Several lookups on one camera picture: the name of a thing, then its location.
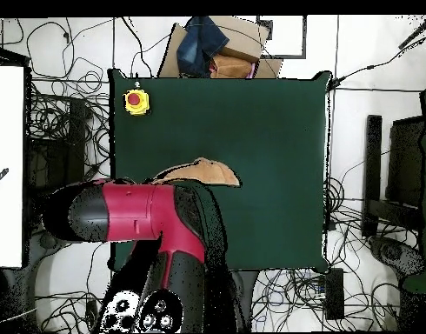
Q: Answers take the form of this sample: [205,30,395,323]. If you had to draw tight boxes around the black equipment rack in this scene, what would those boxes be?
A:
[24,97,89,196]

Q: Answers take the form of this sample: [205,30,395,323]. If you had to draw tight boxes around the black pedestal foot with knob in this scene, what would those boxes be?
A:
[231,270,260,331]

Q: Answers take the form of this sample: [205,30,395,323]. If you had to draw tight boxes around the brown folded cloth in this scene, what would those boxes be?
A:
[210,53,256,79]

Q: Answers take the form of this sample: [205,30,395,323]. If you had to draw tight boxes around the black rod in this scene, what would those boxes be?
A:
[398,15,426,50]

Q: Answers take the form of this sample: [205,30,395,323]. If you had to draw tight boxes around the black cable with connector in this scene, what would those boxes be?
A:
[329,34,426,88]

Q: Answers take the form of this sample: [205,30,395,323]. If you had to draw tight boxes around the tan terry towel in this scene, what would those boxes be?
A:
[150,157,242,189]

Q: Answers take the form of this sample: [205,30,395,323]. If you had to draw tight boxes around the black power box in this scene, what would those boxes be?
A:
[324,267,345,320]

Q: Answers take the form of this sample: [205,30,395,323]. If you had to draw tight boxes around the brown cardboard box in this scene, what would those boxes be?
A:
[156,15,283,79]

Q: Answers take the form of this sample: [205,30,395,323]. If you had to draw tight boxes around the black square frame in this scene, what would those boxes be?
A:
[256,15,308,59]

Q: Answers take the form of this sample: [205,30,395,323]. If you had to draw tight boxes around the yellow emergency stop button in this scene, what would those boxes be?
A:
[123,80,151,117]

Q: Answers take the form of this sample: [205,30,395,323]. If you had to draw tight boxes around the white table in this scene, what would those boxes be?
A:
[0,64,26,269]

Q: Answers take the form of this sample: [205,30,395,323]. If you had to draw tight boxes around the black stand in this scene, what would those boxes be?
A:
[386,116,426,210]

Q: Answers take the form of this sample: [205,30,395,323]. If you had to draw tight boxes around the black caster base with cables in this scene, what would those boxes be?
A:
[368,235,426,279]

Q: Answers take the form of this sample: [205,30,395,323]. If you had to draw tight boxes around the black flat bar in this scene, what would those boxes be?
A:
[363,114,383,239]

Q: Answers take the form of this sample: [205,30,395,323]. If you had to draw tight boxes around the blue denim jeans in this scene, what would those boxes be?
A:
[176,15,230,78]

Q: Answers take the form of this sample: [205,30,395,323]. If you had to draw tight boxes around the dark green tablecloth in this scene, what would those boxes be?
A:
[107,68,332,274]

